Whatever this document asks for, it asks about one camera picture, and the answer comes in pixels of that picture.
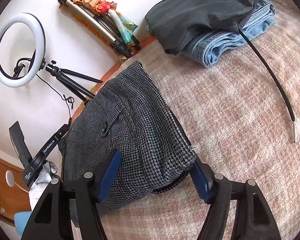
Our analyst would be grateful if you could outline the grey houndstooth shorts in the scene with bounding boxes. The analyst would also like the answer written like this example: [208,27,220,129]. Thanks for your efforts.
[58,61,196,215]

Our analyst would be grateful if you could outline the white cloth glove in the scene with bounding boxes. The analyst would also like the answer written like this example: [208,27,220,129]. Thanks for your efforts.
[29,161,58,211]

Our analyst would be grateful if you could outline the white clip lamp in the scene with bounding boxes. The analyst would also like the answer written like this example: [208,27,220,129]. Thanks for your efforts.
[5,170,28,193]

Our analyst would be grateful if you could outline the wooden side cabinet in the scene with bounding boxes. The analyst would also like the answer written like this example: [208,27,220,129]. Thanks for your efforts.
[0,159,31,226]

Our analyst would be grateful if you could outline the pink plaid blanket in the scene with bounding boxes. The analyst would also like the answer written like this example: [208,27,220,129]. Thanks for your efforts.
[72,0,300,240]

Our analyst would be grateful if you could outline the black mini tripod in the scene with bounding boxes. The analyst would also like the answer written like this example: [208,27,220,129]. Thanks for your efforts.
[40,59,103,105]

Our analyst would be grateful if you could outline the folded silver tripod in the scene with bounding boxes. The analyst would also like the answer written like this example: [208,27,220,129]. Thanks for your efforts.
[58,0,141,61]

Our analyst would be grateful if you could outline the orange floral scarf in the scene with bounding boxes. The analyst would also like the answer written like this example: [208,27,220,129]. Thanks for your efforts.
[71,0,138,44]

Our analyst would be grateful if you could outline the folded blue jeans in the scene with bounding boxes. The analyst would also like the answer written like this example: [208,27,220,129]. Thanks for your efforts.
[181,0,276,68]

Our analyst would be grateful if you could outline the dark grey folded pants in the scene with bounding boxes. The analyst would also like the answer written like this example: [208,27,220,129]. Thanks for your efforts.
[145,0,258,55]

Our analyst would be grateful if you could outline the black ring light cable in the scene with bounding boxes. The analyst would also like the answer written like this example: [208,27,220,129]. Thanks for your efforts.
[36,73,75,127]

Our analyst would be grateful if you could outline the black drawstring cord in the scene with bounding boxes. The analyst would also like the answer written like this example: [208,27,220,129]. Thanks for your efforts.
[238,27,297,144]

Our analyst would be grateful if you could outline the white ring light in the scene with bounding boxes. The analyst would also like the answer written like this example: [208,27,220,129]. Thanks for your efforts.
[0,12,46,88]

